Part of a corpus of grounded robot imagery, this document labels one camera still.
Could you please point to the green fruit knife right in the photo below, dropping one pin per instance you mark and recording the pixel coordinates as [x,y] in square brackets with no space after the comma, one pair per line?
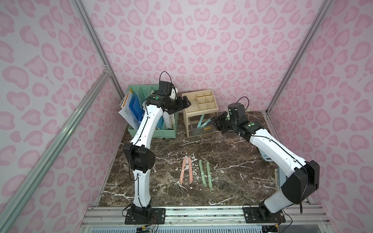
[209,176]

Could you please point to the green fruit knife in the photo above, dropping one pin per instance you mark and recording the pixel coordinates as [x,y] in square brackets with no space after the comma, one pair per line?
[209,176]
[203,178]

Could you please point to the grey blue calculator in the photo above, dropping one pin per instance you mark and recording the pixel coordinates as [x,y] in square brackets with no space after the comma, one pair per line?
[264,156]

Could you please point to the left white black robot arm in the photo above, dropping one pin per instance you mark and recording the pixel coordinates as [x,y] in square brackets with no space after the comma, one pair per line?
[138,154]

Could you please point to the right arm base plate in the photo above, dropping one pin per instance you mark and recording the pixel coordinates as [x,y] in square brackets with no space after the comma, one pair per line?
[261,215]

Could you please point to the pink fruit knife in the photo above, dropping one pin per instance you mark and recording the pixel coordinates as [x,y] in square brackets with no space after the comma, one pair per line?
[190,170]
[182,171]

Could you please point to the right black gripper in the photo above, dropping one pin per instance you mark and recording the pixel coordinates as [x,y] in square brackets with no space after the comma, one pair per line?
[221,121]

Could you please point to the green fruit knife left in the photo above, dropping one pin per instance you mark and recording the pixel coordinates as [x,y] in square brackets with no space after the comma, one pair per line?
[203,178]

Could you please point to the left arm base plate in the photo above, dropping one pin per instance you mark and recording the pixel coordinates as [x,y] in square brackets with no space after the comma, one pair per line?
[146,215]

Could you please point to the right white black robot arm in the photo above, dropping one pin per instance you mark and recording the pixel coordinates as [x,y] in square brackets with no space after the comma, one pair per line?
[302,176]

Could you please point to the aluminium front rail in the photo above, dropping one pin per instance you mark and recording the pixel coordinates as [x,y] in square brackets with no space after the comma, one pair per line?
[207,219]

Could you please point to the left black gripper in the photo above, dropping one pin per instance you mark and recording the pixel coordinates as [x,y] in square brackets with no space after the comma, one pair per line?
[179,104]

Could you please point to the pink fruit knife left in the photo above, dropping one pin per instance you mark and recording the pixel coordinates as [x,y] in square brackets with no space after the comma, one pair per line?
[182,171]

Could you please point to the beige three-drawer organizer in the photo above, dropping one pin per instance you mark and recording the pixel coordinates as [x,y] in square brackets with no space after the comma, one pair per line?
[202,102]

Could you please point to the pink fruit knife right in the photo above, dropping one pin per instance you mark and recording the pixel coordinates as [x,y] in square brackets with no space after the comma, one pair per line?
[190,170]

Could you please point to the blue folders in organizer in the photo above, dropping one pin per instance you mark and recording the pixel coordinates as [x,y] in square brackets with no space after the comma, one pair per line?
[136,109]

